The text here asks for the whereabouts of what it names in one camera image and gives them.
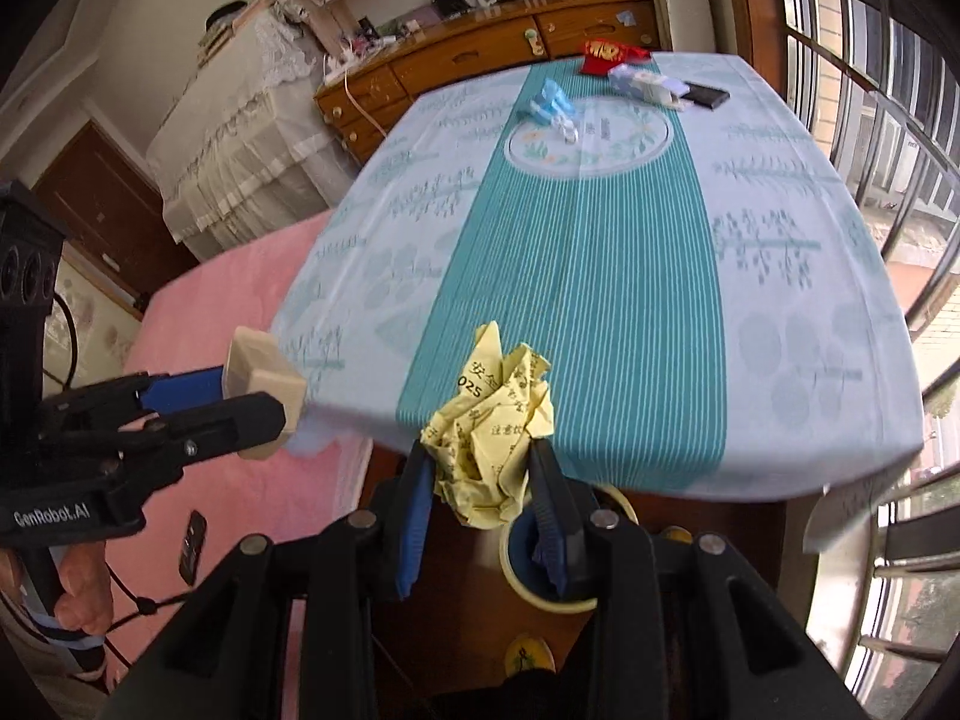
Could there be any person's left hand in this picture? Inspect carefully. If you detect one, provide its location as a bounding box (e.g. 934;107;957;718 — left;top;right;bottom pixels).
56;540;115;636

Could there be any person's left forearm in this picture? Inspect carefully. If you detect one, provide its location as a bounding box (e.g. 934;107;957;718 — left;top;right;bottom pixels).
0;551;106;691

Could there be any teal striped tablecloth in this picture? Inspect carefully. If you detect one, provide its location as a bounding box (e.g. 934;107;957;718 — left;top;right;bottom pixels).
270;51;925;552

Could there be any red packet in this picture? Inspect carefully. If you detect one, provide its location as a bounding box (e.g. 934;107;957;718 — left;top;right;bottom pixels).
581;40;652;77

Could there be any yellow paper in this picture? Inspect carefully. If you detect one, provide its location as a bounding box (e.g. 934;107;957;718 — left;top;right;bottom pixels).
420;321;556;530

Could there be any black remote control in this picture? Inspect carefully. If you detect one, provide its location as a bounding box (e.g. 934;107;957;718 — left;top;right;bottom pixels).
178;510;208;586

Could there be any black cable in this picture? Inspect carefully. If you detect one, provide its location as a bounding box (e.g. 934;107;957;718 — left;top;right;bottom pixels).
105;566;197;672

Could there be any blue face mask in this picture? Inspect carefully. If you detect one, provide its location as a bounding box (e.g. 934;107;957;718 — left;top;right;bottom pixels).
517;77;578;145

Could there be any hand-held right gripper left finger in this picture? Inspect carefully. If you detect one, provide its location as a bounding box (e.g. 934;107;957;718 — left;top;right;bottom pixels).
112;439;440;720

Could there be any brown wooden door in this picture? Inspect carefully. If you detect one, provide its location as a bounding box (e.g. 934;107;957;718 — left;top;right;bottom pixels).
34;120;200;316

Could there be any wooden cabinet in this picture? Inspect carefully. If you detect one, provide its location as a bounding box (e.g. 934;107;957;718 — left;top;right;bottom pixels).
313;0;661;166

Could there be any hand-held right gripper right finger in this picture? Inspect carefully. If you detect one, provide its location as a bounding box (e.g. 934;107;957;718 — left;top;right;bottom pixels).
525;439;871;720

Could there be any white lace furniture cover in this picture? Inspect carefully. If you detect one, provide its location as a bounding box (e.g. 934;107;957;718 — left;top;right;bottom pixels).
146;0;357;263

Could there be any blue and white carton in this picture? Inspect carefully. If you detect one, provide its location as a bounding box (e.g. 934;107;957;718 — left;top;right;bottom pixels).
607;64;689;112

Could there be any metal window grille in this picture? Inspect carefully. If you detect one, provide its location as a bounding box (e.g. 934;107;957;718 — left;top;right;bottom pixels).
772;0;960;691

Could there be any blue bin with yellow rim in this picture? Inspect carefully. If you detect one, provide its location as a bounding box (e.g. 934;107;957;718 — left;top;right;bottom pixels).
499;484;638;614

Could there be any yellow round object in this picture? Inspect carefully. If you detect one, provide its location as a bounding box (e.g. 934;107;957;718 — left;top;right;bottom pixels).
504;634;557;676

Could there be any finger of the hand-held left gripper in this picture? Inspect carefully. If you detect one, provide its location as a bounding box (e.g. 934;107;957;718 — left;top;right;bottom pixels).
37;366;227;430
112;392;290;497

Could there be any wooden window frame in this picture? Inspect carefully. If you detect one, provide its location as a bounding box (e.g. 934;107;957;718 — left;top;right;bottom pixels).
697;0;788;136

